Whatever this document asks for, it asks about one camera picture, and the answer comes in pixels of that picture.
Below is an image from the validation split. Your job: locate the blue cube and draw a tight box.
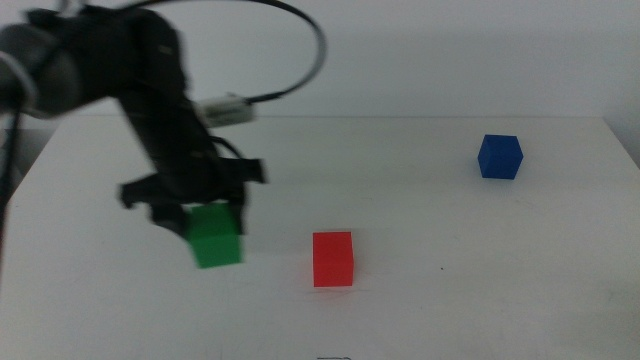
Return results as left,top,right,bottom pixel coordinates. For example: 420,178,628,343
476,133,525,181

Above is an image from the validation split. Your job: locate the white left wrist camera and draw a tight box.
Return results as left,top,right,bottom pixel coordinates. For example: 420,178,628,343
193,93,257,129

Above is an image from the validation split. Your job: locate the green cube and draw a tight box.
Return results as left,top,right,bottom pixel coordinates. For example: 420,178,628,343
185,201,245,270

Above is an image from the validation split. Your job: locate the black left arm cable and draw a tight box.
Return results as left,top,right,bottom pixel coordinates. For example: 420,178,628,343
122,0,329,106

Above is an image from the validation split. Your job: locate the red cube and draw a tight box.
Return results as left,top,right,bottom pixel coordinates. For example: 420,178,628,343
312,230,356,289

